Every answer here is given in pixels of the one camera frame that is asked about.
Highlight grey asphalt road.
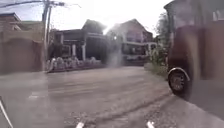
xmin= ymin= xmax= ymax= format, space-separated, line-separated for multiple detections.
xmin=0 ymin=64 xmax=224 ymax=128

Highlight pink building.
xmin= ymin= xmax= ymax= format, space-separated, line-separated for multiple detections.
xmin=106 ymin=18 xmax=154 ymax=63

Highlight dark building with pillars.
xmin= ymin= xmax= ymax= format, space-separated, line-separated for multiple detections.
xmin=48 ymin=18 xmax=109 ymax=65

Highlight bush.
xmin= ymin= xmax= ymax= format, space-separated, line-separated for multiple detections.
xmin=146 ymin=43 xmax=169 ymax=76

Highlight pale low fence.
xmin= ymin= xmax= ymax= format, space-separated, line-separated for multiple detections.
xmin=46 ymin=56 xmax=104 ymax=72

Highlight tree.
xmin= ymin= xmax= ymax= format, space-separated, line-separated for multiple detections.
xmin=154 ymin=13 xmax=171 ymax=44

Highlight robot's own part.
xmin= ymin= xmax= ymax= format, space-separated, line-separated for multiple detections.
xmin=75 ymin=121 xmax=85 ymax=128
xmin=145 ymin=121 xmax=156 ymax=128

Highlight pole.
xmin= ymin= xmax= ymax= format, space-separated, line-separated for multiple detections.
xmin=41 ymin=0 xmax=53 ymax=73

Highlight dark red vehicle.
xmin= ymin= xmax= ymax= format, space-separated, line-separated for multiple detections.
xmin=166 ymin=23 xmax=224 ymax=101

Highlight brown building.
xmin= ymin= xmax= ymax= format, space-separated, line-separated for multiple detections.
xmin=0 ymin=12 xmax=44 ymax=33

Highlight brown wall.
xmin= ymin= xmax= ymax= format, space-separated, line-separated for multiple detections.
xmin=0 ymin=29 xmax=46 ymax=76

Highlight overhead wires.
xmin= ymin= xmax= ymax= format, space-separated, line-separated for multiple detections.
xmin=0 ymin=0 xmax=68 ymax=9

